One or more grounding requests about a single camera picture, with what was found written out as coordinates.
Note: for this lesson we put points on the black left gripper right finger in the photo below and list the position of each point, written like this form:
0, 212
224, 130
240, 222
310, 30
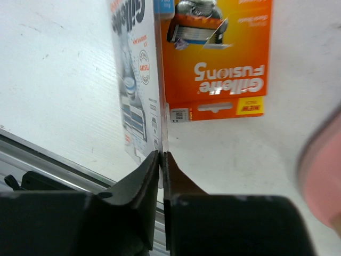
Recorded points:
197, 223

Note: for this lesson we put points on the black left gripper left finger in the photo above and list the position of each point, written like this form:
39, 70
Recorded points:
60, 221

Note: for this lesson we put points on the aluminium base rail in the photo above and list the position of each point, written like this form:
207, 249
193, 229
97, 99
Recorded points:
32, 167

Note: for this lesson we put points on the pink three-tier wooden shelf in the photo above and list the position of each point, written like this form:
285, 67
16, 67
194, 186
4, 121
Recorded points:
318, 172

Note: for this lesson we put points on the orange Gillette Fusion box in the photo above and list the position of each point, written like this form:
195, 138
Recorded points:
215, 58

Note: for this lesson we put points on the white Gillette blister pack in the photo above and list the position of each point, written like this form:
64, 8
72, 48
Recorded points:
140, 76

